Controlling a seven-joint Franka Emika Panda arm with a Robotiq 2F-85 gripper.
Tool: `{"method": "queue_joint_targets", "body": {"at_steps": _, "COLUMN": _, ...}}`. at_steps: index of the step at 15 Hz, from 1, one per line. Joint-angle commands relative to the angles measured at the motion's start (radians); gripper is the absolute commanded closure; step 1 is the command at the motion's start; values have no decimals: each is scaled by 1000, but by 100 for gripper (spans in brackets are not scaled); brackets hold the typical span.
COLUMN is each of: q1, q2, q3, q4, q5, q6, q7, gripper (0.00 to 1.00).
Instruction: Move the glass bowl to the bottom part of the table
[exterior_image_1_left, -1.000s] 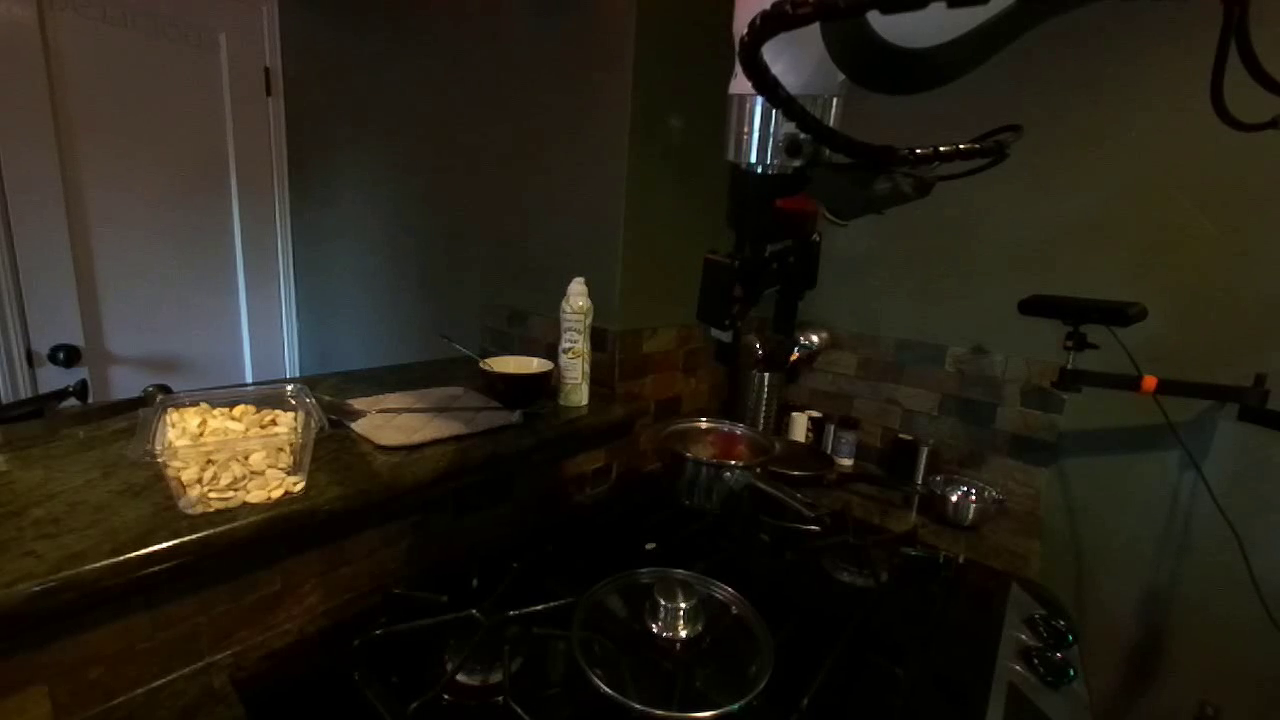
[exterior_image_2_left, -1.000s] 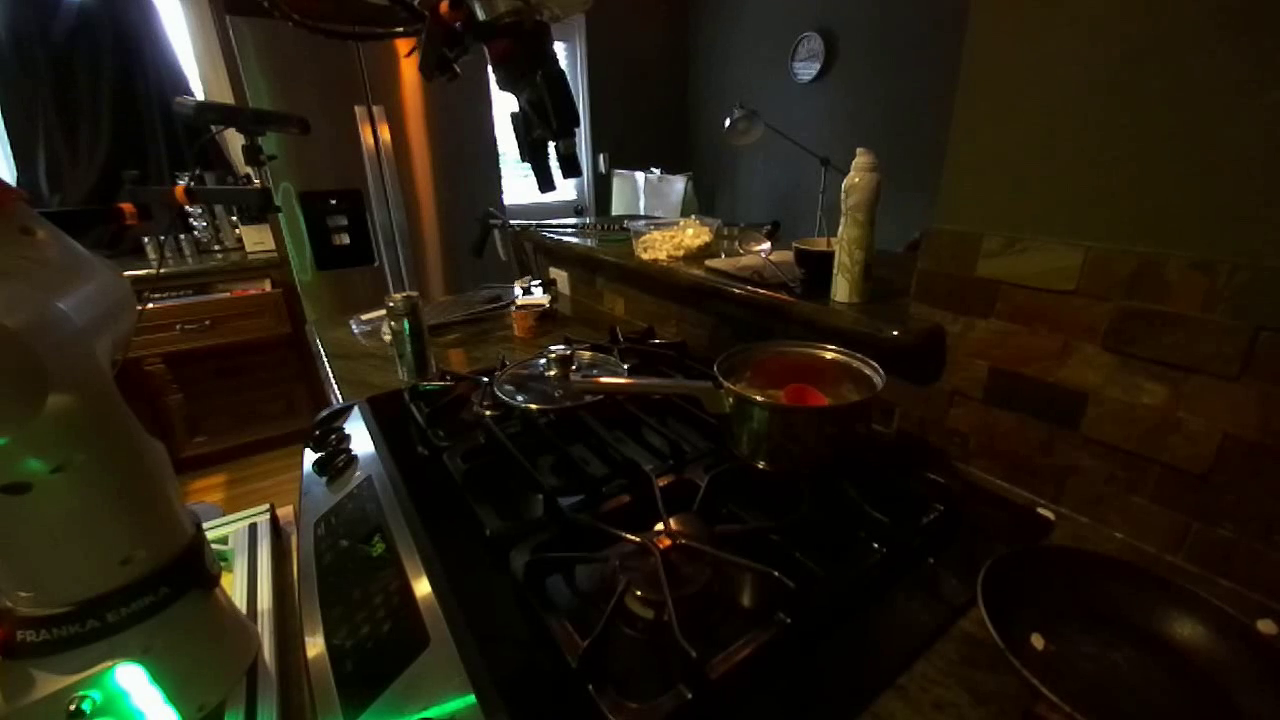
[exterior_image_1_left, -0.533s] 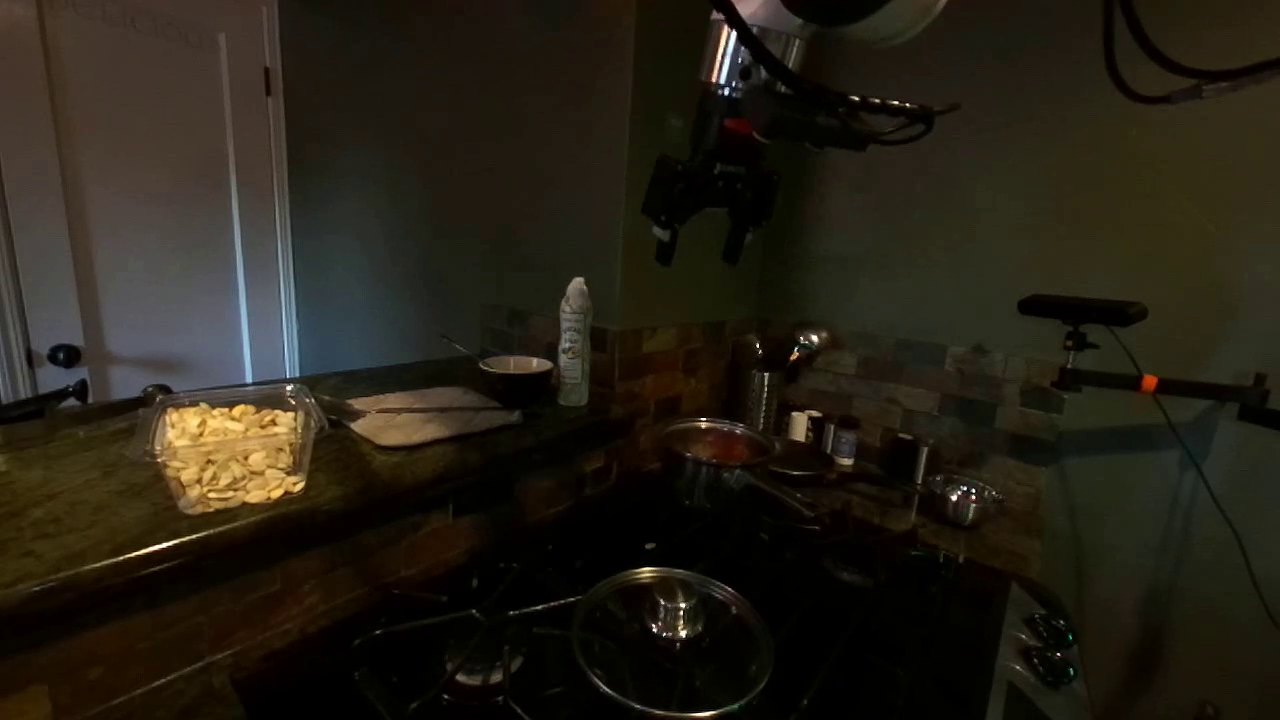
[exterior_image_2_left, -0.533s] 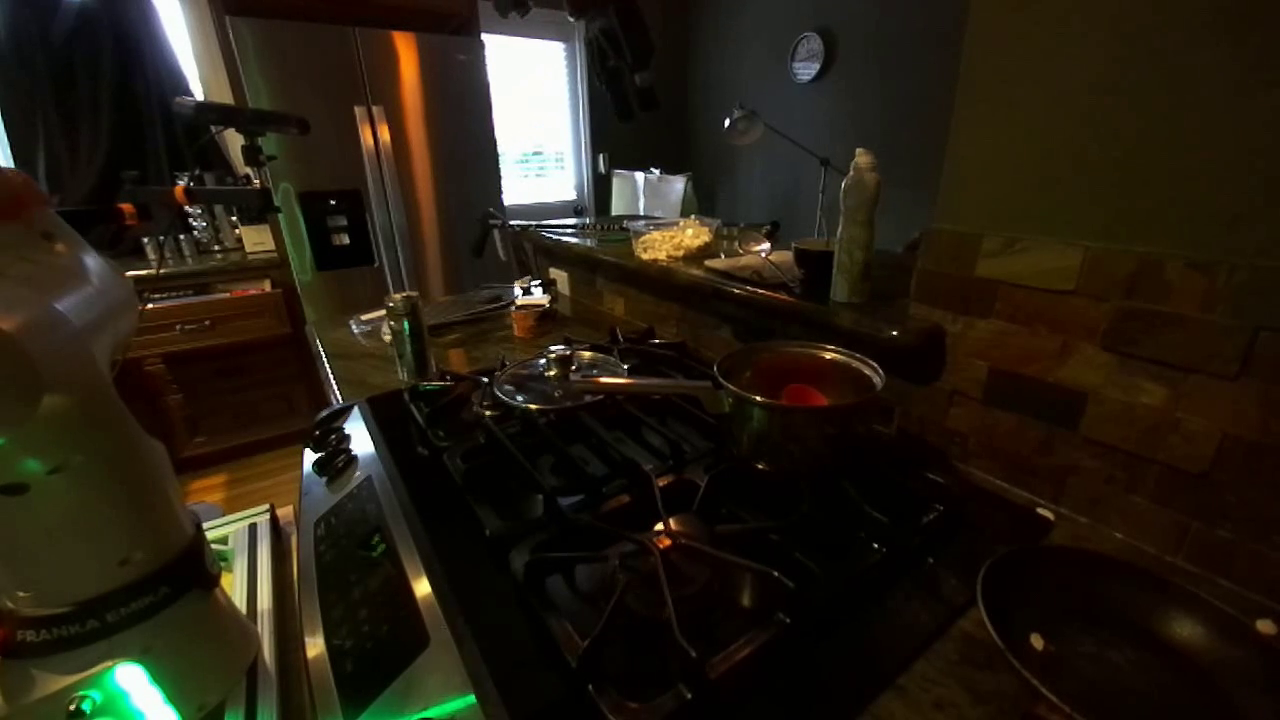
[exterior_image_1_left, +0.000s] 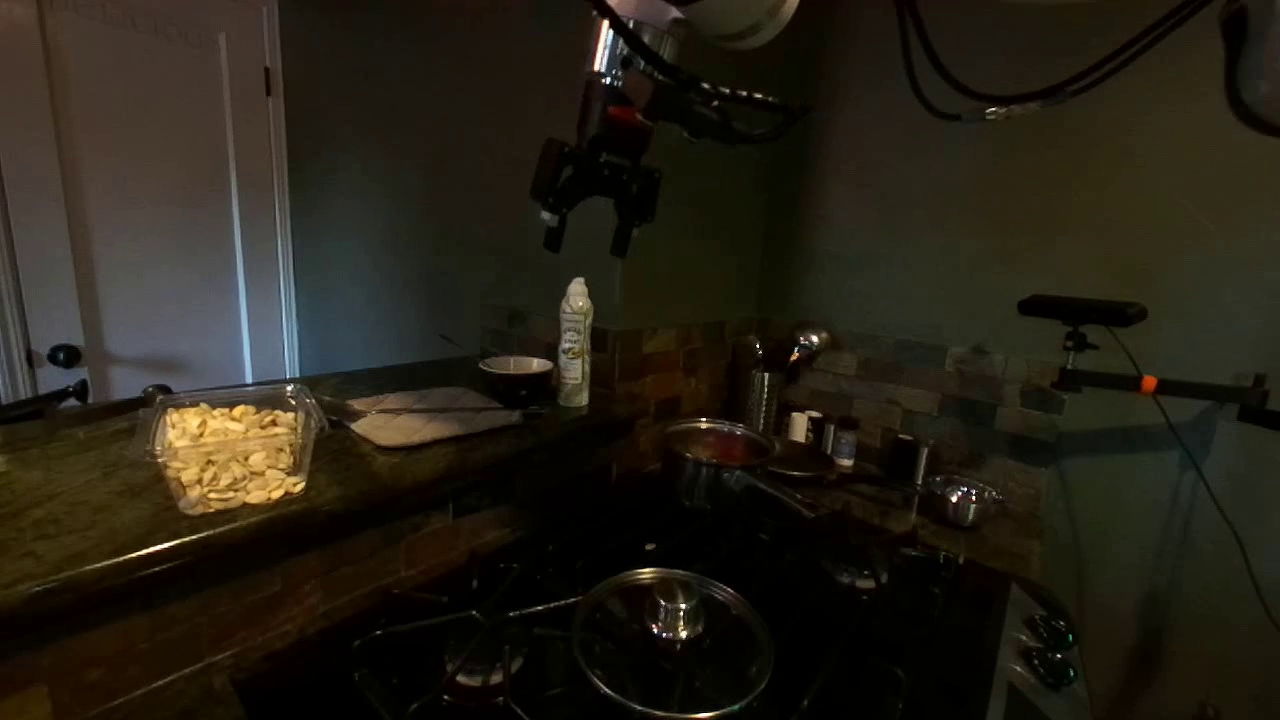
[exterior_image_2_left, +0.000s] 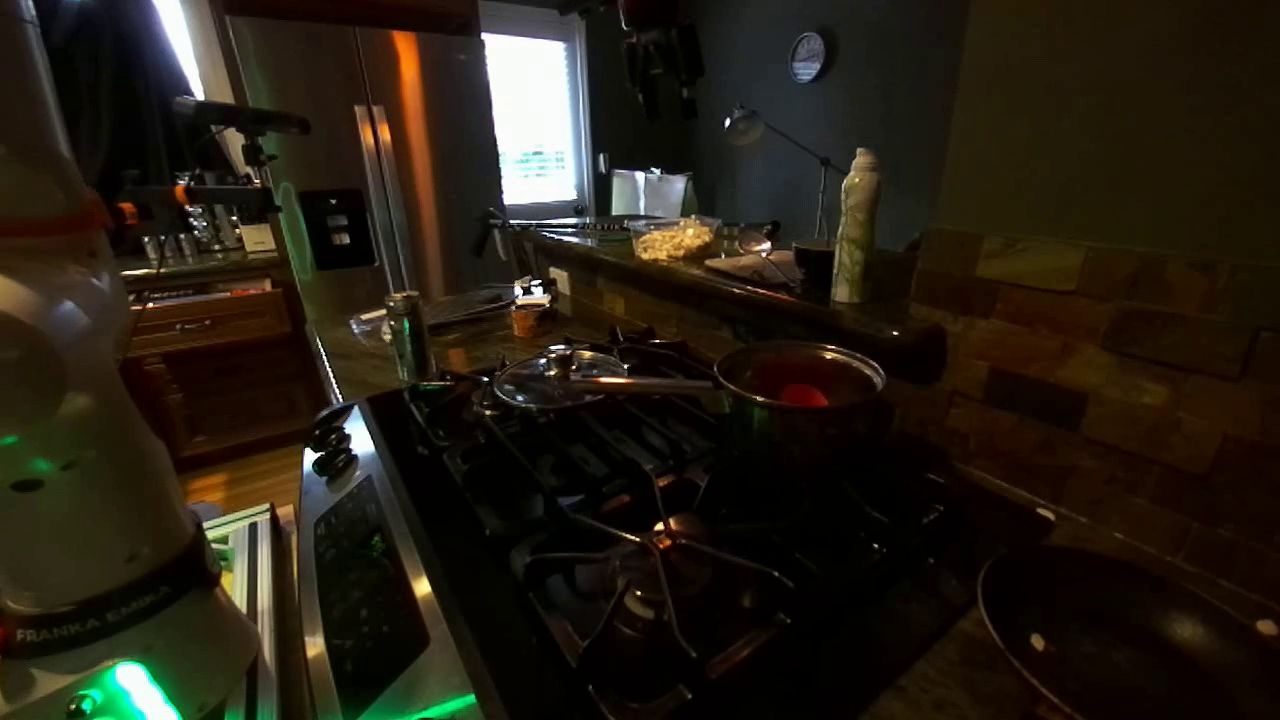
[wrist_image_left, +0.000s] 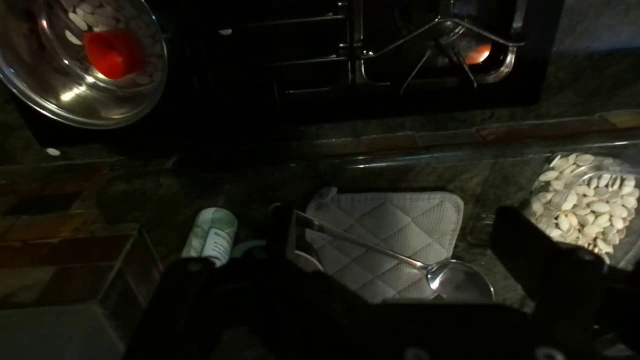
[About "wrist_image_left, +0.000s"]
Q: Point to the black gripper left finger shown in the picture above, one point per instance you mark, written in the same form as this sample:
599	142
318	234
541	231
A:
201	313

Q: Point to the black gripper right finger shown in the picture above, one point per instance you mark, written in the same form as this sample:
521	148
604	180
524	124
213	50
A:
572	300

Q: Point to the white seeds heap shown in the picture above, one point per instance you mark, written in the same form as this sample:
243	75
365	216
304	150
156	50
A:
587	202

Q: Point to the white plastic bottle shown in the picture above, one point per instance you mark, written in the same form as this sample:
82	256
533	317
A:
213	233

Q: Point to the long metal spoon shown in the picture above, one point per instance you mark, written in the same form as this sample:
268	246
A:
460	281

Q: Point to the grey quilted pot holder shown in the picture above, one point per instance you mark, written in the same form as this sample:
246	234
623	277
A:
393	222

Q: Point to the red round food piece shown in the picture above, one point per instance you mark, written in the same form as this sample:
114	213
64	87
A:
110	52

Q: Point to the black gas stove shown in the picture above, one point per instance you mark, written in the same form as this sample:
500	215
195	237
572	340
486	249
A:
321	60

